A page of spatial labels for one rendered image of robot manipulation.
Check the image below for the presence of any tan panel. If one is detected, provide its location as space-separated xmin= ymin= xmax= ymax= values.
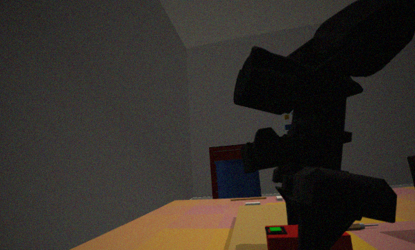
xmin=228 ymin=203 xmax=287 ymax=250

